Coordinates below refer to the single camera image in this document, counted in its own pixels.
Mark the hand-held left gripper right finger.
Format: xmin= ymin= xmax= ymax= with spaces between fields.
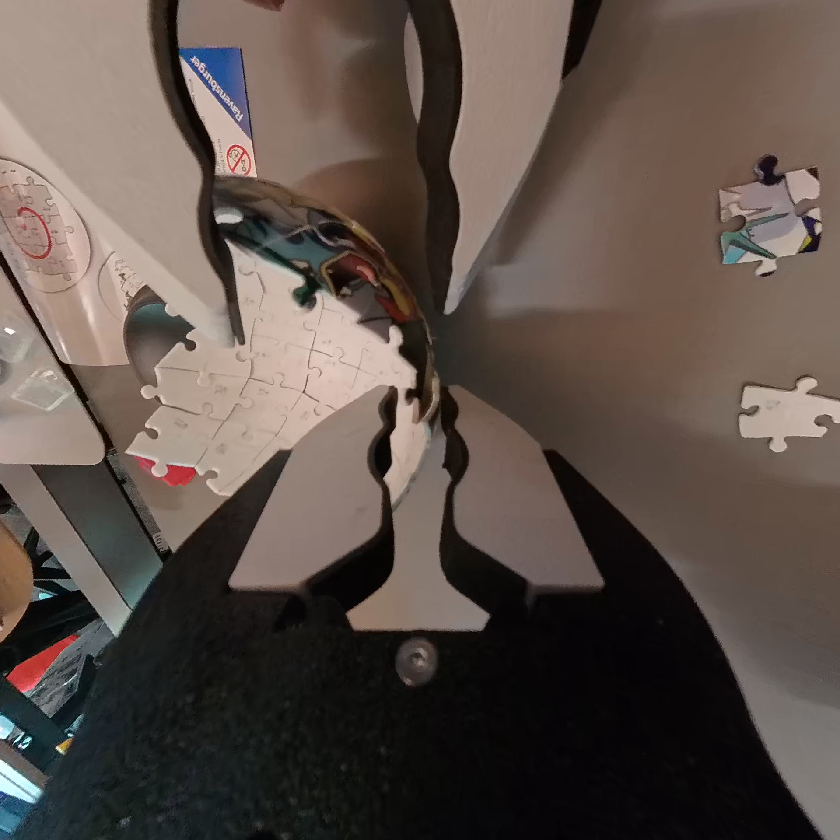
xmin=438 ymin=386 xmax=607 ymax=616

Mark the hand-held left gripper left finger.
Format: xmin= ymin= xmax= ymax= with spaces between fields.
xmin=226 ymin=385 xmax=399 ymax=614

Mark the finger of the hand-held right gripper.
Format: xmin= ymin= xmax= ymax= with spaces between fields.
xmin=402 ymin=0 xmax=580 ymax=316
xmin=0 ymin=0 xmax=247 ymax=347

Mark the partly built puzzle ball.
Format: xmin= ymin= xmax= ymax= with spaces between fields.
xmin=125 ymin=176 xmax=439 ymax=506

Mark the blue puzzle box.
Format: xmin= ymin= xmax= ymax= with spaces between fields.
xmin=178 ymin=46 xmax=257 ymax=178

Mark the black round ball stand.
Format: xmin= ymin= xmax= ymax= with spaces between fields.
xmin=121 ymin=285 xmax=198 ymax=388

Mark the printed loose puzzle piece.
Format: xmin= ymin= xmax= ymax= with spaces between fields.
xmin=718 ymin=154 xmax=823 ymax=277

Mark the white loose puzzle piece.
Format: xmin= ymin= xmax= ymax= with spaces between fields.
xmin=738 ymin=375 xmax=840 ymax=454

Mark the white folded instruction leaflet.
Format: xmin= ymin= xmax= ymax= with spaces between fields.
xmin=0 ymin=156 xmax=161 ymax=365

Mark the small red plastic block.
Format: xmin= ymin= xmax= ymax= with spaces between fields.
xmin=134 ymin=456 xmax=201 ymax=487

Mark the small clear plastic case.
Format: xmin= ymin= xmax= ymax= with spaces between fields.
xmin=0 ymin=308 xmax=37 ymax=368
xmin=10 ymin=367 xmax=76 ymax=413

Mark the white plastic tray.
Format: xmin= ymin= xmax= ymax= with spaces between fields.
xmin=0 ymin=262 xmax=106 ymax=466

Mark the black desk cable flap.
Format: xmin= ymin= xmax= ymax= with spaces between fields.
xmin=105 ymin=453 xmax=175 ymax=565

